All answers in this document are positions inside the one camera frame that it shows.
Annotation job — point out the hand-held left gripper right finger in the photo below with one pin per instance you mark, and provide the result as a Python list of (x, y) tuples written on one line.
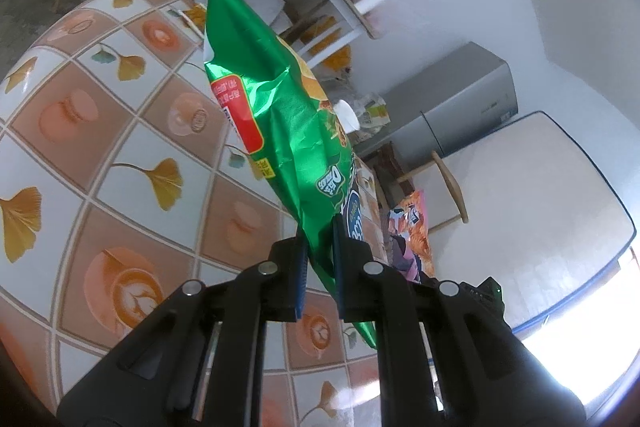
[(347, 282)]

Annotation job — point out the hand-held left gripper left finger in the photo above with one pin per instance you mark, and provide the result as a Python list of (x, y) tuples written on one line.
[(300, 279)]

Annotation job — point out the orange blue snack packet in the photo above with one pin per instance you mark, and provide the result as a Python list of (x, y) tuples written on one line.
[(412, 232)]

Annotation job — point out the green chip bag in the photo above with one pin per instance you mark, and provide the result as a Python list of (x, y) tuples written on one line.
[(270, 117)]

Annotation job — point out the white mattress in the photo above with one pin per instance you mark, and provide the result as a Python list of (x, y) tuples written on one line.
[(525, 207)]

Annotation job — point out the white paper cup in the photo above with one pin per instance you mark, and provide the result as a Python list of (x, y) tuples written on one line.
[(346, 114)]

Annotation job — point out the pile of paper packaging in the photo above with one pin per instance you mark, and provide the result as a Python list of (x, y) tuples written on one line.
[(372, 112)]

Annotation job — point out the grey refrigerator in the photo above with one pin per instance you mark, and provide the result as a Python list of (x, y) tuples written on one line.
[(450, 97)]

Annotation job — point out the yellow plastic bag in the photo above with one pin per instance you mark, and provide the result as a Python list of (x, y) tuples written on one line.
[(325, 42)]

